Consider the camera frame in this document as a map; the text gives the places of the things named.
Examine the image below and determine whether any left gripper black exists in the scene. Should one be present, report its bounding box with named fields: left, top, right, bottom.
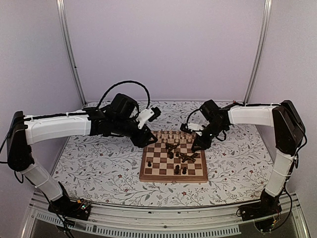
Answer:
left=112, top=117, right=159, bottom=149

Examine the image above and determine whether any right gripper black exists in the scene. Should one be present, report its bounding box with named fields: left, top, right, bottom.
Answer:
left=191, top=121, right=226, bottom=151

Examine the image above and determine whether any wooden chess board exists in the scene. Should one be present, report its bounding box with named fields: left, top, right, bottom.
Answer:
left=139, top=141, right=208, bottom=183

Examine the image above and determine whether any dark piece placed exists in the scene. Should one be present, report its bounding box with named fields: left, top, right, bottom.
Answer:
left=174, top=165, right=180, bottom=175

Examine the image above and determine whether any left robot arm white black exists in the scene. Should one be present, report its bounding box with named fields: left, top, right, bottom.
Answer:
left=4, top=93, right=161, bottom=215

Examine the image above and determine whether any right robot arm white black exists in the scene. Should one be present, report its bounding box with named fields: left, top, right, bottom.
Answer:
left=181, top=100, right=307, bottom=216

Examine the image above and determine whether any row of white pieces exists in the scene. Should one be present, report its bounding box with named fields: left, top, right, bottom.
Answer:
left=153, top=130, right=196, bottom=144

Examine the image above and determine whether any pile of dark pieces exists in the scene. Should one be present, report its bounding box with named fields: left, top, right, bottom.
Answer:
left=165, top=143, right=199, bottom=163

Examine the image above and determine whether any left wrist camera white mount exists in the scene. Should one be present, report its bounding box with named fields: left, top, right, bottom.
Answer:
left=136, top=107, right=161, bottom=129

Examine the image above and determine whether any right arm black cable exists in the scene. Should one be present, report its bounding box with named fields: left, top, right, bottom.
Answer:
left=185, top=109, right=227, bottom=142

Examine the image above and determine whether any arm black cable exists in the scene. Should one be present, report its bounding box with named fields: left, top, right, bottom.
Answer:
left=185, top=109, right=227, bottom=142
left=98, top=80, right=151, bottom=110

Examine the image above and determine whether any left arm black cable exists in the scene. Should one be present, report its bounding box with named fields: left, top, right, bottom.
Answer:
left=98, top=80, right=151, bottom=110

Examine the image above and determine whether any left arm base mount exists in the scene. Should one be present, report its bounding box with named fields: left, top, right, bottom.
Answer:
left=48, top=196, right=91, bottom=221

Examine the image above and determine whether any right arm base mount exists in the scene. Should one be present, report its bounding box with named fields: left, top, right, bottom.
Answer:
left=236, top=190, right=282, bottom=233

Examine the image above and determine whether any front aluminium rail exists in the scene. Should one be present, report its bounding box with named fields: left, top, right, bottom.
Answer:
left=22, top=192, right=311, bottom=238

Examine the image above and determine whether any right aluminium frame post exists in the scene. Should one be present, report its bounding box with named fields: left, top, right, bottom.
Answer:
left=243, top=0, right=272, bottom=104

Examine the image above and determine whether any aluminium frame post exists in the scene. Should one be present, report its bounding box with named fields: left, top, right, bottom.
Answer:
left=243, top=0, right=272, bottom=104
left=56, top=0, right=87, bottom=105

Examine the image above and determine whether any left aluminium frame post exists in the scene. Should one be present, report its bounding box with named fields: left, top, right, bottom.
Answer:
left=56, top=0, right=87, bottom=105

